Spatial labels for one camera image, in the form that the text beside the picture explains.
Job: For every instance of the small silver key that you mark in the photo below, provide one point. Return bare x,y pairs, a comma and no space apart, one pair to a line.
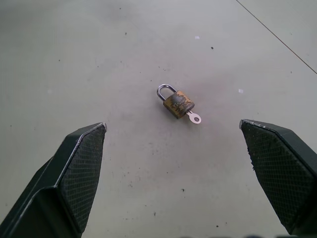
195,118

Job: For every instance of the worn brass padlock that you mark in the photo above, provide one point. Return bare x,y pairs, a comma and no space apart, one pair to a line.
177,102

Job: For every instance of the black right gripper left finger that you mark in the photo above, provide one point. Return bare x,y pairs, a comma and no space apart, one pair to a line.
57,188

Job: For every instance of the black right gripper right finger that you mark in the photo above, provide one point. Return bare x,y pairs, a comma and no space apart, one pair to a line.
284,173

